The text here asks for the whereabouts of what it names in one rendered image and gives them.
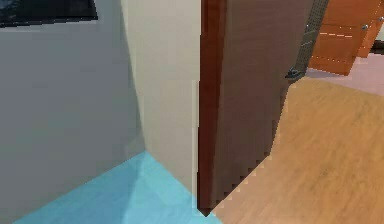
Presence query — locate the grey perforated metal stand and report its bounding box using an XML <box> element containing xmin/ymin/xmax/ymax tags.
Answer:
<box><xmin>285</xmin><ymin>0</ymin><xmax>330</xmax><ymax>80</ymax></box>

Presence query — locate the orange wooden cupboard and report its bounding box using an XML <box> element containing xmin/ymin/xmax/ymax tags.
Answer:
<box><xmin>308</xmin><ymin>0</ymin><xmax>384</xmax><ymax>77</ymax></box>

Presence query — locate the black framed wall picture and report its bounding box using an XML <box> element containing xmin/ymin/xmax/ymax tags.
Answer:
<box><xmin>0</xmin><ymin>0</ymin><xmax>99</xmax><ymax>28</ymax></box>

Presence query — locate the brown wooden room door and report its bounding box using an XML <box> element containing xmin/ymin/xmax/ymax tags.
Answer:
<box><xmin>197</xmin><ymin>0</ymin><xmax>316</xmax><ymax>218</ymax></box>

